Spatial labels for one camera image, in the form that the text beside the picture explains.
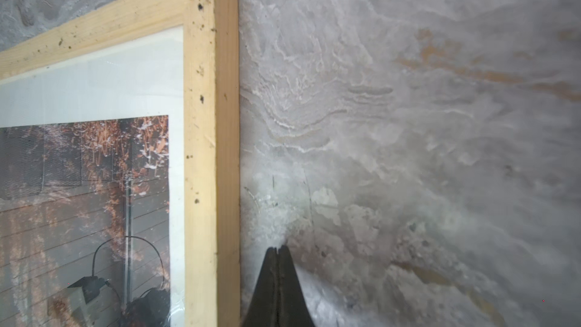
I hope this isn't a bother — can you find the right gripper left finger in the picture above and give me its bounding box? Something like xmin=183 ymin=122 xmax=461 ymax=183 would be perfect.
xmin=241 ymin=248 xmax=278 ymax=327

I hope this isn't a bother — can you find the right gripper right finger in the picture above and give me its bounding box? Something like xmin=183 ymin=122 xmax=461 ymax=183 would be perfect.
xmin=277 ymin=245 xmax=315 ymax=327

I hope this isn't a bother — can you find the white photo mat board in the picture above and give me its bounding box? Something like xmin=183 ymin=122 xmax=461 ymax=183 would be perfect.
xmin=1 ymin=27 xmax=185 ymax=326

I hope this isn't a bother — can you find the light wooden picture frame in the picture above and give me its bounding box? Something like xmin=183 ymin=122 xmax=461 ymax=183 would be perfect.
xmin=1 ymin=0 xmax=241 ymax=326

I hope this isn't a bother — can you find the autumn forest photo print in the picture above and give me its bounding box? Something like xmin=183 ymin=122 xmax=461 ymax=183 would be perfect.
xmin=1 ymin=115 xmax=171 ymax=326

